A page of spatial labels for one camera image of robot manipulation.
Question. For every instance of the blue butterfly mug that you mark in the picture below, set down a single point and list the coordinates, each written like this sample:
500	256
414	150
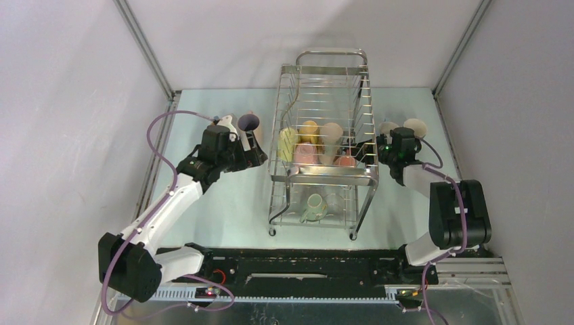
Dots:
229	121

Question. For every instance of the light blue faceted mug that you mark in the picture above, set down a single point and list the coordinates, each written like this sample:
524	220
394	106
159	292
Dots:
386	127

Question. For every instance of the salmon dotted mug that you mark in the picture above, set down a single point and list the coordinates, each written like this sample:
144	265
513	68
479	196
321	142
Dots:
345	161

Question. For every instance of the black mug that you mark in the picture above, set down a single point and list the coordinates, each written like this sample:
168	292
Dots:
418	126

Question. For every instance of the pale yellow faceted mug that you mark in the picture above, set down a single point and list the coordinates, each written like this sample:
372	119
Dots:
286	144

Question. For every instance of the aluminium frame post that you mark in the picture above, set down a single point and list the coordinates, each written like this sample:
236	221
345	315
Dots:
461	46
141	40

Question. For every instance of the metal wire dish rack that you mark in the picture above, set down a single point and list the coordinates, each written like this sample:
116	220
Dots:
325	85

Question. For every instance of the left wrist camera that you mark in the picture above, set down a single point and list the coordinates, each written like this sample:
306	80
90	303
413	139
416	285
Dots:
233	137

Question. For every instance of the aluminium frame post right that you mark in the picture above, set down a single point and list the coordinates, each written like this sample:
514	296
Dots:
461	46

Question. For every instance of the green mug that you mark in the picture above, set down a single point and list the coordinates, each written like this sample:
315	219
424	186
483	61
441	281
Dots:
315	209

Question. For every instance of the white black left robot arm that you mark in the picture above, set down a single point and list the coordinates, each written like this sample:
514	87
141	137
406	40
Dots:
129	262

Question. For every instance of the iridescent pale pink mug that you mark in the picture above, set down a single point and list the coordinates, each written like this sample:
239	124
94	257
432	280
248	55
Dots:
251	122

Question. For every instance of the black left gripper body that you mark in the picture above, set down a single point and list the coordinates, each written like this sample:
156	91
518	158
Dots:
234	159

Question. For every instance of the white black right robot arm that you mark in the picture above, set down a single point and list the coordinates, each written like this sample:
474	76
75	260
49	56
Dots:
458	218

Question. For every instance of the pink faceted mug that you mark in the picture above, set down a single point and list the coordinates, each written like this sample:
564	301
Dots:
306	154

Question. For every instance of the aluminium frame post left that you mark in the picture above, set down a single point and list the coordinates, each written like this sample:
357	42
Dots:
141	40

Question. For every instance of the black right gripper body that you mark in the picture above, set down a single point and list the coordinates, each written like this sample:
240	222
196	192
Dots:
386	153

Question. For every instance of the cream seahorse pattern mug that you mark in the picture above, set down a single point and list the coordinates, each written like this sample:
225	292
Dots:
330	139

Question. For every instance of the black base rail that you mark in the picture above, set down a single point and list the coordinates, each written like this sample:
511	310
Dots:
312	274

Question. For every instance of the orange yellow mug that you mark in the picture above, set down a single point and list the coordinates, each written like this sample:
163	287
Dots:
309	132

